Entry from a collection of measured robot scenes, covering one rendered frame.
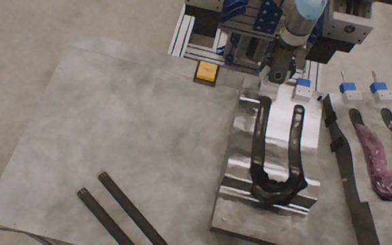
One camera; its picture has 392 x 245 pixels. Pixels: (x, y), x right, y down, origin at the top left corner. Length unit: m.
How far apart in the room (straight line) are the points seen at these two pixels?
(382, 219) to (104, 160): 0.81
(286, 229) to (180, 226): 0.30
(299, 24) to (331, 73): 1.56
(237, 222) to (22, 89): 1.60
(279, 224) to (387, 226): 0.28
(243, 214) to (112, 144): 0.45
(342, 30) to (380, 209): 0.59
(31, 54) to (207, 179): 1.59
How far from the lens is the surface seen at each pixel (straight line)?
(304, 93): 1.24
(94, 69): 1.35
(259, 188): 1.12
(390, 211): 1.21
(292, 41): 1.06
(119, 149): 1.20
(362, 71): 2.65
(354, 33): 1.41
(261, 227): 1.10
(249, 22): 1.58
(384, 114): 1.41
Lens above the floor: 1.91
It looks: 63 degrees down
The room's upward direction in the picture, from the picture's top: 11 degrees clockwise
